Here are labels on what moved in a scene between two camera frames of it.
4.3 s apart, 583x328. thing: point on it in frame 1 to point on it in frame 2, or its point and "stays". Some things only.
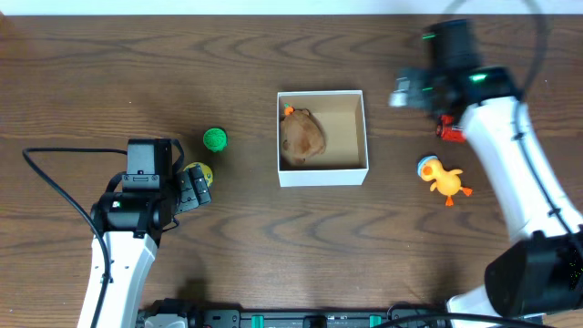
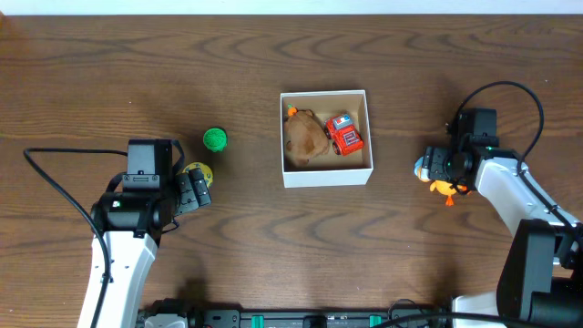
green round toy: (215, 139) stays
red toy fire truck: (444, 124) to (342, 132)
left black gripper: (192, 187) stays
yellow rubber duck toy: (447, 182) stays
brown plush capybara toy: (301, 136) stays
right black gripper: (420, 94) to (433, 164)
